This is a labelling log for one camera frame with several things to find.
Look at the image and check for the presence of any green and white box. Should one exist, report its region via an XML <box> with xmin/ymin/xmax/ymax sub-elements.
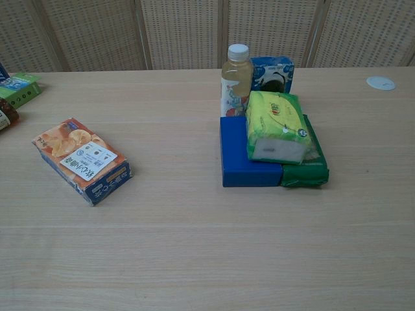
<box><xmin>0</xmin><ymin>72</ymin><xmax>43</xmax><ymax>109</ymax></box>

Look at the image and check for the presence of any orange and blue snack box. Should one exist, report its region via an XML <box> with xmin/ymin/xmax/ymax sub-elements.
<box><xmin>31</xmin><ymin>117</ymin><xmax>134</xmax><ymax>207</ymax></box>

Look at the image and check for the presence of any plain blue box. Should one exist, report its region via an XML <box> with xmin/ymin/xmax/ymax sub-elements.
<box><xmin>219</xmin><ymin>116</ymin><xmax>284</xmax><ymax>189</ymax></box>

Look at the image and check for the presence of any dark bottle at left edge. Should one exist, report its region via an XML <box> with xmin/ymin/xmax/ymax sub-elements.
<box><xmin>0</xmin><ymin>98</ymin><xmax>21</xmax><ymax>132</ymax></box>

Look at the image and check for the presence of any blue cookie box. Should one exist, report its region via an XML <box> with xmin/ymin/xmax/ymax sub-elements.
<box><xmin>249</xmin><ymin>55</ymin><xmax>296</xmax><ymax>95</ymax></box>

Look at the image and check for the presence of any yellow drink bottle white cap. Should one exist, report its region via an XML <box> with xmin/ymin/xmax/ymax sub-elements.
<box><xmin>220</xmin><ymin>43</ymin><xmax>254</xmax><ymax>118</ymax></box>

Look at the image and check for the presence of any dark green snack package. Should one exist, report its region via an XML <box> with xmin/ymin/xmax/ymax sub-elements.
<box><xmin>279</xmin><ymin>114</ymin><xmax>330</xmax><ymax>189</ymax></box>

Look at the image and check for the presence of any yellow-green tissue pack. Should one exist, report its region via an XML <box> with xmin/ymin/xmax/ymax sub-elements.
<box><xmin>244</xmin><ymin>90</ymin><xmax>308</xmax><ymax>167</ymax></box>

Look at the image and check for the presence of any woven folding screen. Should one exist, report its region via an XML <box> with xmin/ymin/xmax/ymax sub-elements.
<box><xmin>0</xmin><ymin>0</ymin><xmax>415</xmax><ymax>73</ymax></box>

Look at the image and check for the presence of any white round table grommet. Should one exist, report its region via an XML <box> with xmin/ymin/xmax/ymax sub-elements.
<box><xmin>366</xmin><ymin>76</ymin><xmax>397</xmax><ymax>91</ymax></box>

